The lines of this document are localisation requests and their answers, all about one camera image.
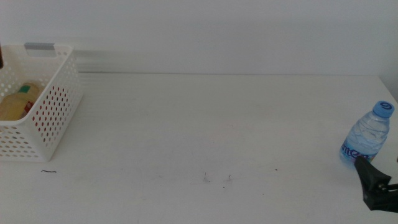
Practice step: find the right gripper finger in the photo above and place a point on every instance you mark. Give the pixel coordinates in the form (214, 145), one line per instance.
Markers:
(371, 177)

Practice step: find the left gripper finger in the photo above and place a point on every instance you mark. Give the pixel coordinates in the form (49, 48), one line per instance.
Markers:
(1, 57)

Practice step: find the red cola can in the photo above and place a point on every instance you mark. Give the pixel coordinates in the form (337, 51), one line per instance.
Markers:
(47, 109)

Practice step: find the white perforated plastic basket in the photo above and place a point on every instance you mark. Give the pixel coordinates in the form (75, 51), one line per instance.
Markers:
(15, 123)

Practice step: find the yellow tea bottle white cap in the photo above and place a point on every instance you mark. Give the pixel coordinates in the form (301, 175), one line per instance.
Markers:
(12, 109)

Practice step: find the clear water bottle blue cap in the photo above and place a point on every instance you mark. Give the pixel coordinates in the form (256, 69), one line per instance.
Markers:
(367, 133)

